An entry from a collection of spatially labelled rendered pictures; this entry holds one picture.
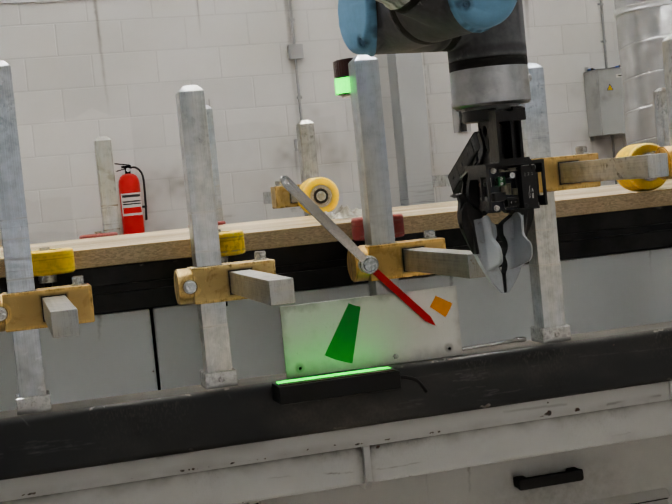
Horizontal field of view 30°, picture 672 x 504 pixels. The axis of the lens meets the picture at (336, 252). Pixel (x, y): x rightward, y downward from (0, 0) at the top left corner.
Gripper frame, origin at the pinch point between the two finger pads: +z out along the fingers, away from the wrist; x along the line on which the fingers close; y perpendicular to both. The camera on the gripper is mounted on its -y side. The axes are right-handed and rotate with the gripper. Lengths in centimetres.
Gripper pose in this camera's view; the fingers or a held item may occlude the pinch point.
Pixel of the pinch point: (501, 281)
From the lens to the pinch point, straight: 148.4
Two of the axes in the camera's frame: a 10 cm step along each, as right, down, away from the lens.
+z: 1.0, 9.9, 0.5
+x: 9.6, -1.1, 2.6
